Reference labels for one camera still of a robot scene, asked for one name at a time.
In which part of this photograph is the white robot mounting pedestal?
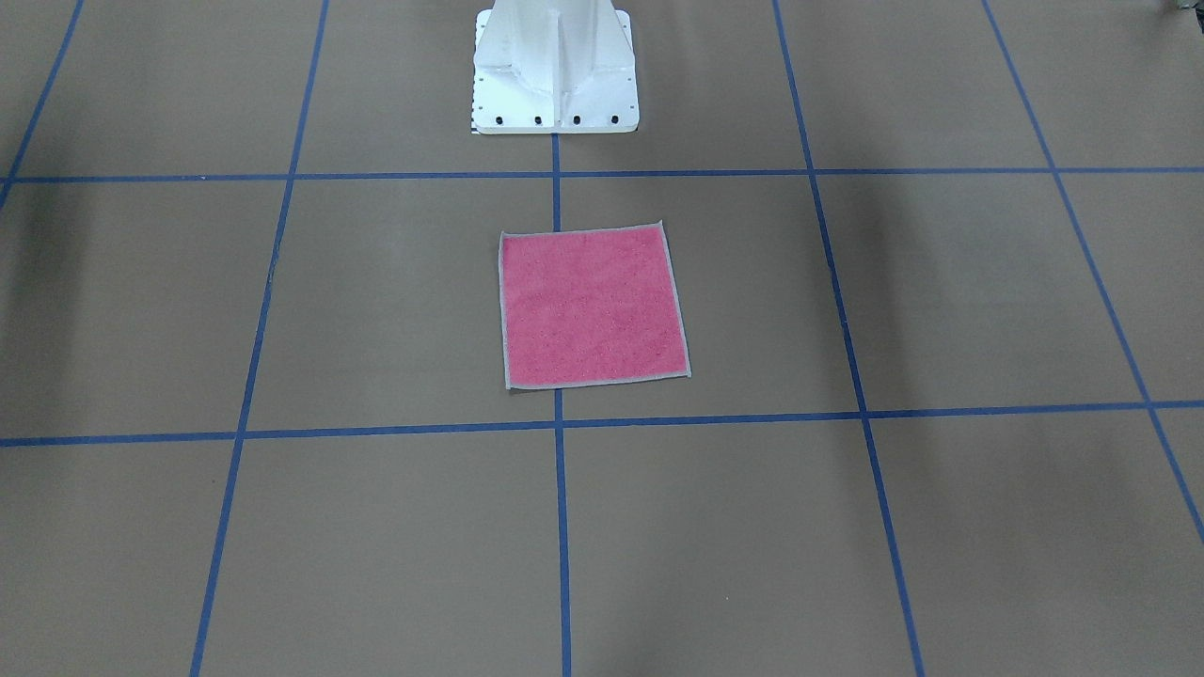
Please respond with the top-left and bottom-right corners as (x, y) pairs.
(470, 1), (641, 134)

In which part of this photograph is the pink and grey towel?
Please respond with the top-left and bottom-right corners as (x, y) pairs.
(496, 222), (692, 390)

